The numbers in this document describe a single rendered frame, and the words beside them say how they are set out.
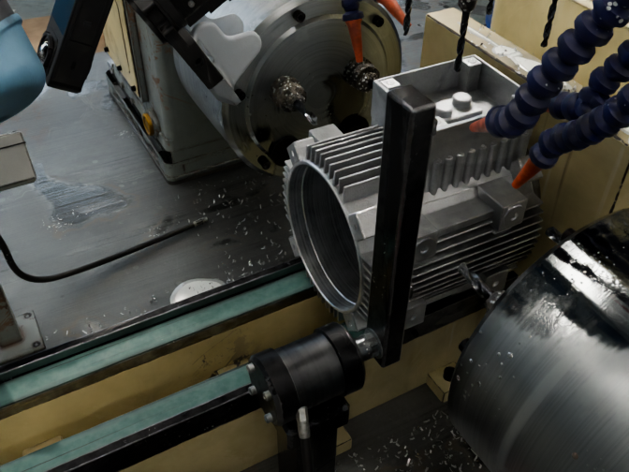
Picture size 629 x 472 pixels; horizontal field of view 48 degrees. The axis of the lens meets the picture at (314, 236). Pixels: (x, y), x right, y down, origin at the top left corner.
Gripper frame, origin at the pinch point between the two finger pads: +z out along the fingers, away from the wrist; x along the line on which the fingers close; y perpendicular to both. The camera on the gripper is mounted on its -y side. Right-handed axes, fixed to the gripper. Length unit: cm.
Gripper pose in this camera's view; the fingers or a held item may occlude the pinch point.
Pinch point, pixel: (222, 97)
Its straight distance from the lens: 62.3
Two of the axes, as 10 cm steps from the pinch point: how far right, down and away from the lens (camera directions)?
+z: 4.3, 4.9, 7.6
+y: 7.6, -6.4, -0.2
